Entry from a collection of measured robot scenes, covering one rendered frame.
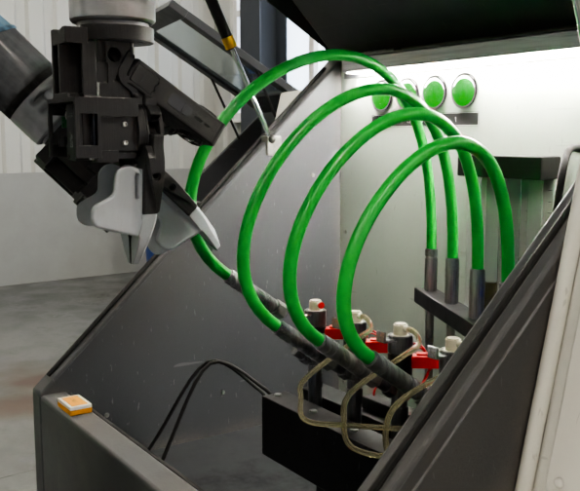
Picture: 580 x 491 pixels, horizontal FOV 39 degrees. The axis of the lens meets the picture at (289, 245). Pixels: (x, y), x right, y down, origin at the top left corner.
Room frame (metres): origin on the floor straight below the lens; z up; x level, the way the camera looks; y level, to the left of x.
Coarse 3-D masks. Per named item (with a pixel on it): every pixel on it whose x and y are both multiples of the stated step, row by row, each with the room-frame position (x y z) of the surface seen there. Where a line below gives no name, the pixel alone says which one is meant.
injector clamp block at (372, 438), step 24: (264, 408) 1.03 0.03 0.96; (288, 408) 0.98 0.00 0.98; (312, 408) 0.98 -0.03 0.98; (336, 408) 1.00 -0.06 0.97; (264, 432) 1.03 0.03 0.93; (288, 432) 0.98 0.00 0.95; (312, 432) 0.94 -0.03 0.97; (336, 432) 0.90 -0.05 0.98; (360, 432) 0.90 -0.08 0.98; (288, 456) 0.98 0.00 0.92; (312, 456) 0.94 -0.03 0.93; (336, 456) 0.90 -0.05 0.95; (360, 456) 0.87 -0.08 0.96; (312, 480) 0.94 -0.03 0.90; (336, 480) 0.90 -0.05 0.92; (360, 480) 0.87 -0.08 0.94
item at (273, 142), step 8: (208, 0) 1.30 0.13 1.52; (216, 0) 1.30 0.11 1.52; (216, 8) 1.30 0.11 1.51; (216, 16) 1.30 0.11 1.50; (216, 24) 1.31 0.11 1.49; (224, 24) 1.31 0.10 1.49; (224, 32) 1.31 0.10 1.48; (224, 40) 1.31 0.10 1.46; (232, 40) 1.31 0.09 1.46; (232, 48) 1.31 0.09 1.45; (232, 56) 1.32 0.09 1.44; (240, 64) 1.32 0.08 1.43; (240, 72) 1.33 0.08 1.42; (248, 80) 1.33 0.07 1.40; (256, 104) 1.34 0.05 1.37; (256, 112) 1.34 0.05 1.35; (264, 120) 1.34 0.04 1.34; (264, 128) 1.35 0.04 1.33; (264, 136) 1.35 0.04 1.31; (272, 136) 1.35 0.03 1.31; (280, 136) 1.36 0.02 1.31; (272, 144) 1.35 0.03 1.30; (280, 144) 1.36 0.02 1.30; (272, 152) 1.35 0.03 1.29
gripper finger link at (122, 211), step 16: (128, 176) 0.73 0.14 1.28; (112, 192) 0.73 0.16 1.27; (128, 192) 0.73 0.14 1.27; (96, 208) 0.71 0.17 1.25; (112, 208) 0.72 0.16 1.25; (128, 208) 0.73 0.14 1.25; (96, 224) 0.71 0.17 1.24; (112, 224) 0.72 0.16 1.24; (128, 224) 0.73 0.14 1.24; (144, 224) 0.73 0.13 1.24; (144, 240) 0.74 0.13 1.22
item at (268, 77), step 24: (288, 72) 0.99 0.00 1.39; (384, 72) 1.07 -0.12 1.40; (240, 96) 0.95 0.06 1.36; (192, 168) 0.92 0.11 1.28; (192, 192) 0.92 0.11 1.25; (432, 192) 1.12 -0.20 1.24; (432, 216) 1.13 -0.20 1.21; (192, 240) 0.92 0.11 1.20; (432, 240) 1.13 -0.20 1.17; (216, 264) 0.93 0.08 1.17
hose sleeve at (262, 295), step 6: (234, 276) 0.94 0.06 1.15; (228, 282) 0.94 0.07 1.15; (234, 282) 0.95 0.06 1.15; (234, 288) 0.95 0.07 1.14; (240, 288) 0.95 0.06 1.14; (258, 288) 0.97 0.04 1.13; (258, 294) 0.96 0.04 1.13; (264, 294) 0.97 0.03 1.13; (264, 300) 0.97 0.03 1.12; (270, 300) 0.97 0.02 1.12; (276, 300) 0.98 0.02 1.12; (264, 306) 0.97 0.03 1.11; (270, 306) 0.97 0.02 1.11; (276, 306) 0.98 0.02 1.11; (270, 312) 0.98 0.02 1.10
